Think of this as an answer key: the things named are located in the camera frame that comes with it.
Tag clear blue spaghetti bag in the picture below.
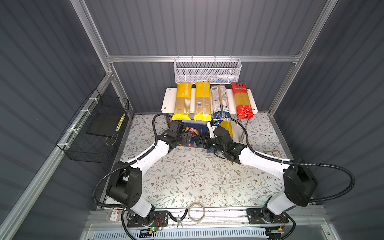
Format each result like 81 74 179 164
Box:
211 84 231 122

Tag red spaghetti bag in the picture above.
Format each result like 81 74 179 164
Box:
231 83 254 120

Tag black pliers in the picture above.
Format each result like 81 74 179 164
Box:
168 208 189 228

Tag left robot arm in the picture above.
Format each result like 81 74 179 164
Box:
92 114 184 225

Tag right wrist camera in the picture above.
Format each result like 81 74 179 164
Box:
208 126 217 139

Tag black wire side basket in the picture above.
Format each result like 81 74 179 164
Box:
57 90 130 164

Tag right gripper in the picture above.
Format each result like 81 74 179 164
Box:
193 134 225 155

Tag yellow Pastatime bag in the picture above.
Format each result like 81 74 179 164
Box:
220 121 233 139
172 83 193 121
194 82 212 122

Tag white wire wall basket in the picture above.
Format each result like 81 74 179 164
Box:
173 57 242 84

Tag coiled white cable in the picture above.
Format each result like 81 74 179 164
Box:
187 202 206 223

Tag blue Barilla pasta box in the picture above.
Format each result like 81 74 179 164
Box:
183 121 210 148

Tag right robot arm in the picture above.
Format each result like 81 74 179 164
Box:
194 120 356 223

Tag floral table mat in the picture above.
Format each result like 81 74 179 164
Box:
121 113 291 209

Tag small framed card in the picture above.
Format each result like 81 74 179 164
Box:
265 151 282 158

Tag white two-tier shelf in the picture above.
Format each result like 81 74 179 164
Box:
161 88 258 144

